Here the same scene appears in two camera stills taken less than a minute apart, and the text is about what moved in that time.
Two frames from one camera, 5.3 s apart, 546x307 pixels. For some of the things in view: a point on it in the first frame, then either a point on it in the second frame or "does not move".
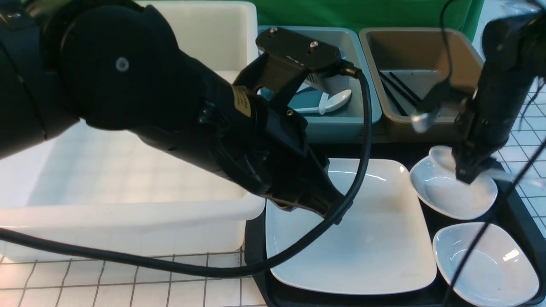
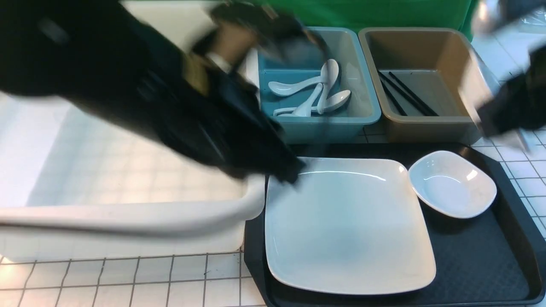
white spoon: [443, 157] to [305, 111]
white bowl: [440, 190] does not move
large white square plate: [381, 247] does not move
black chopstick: [405, 86] does not move
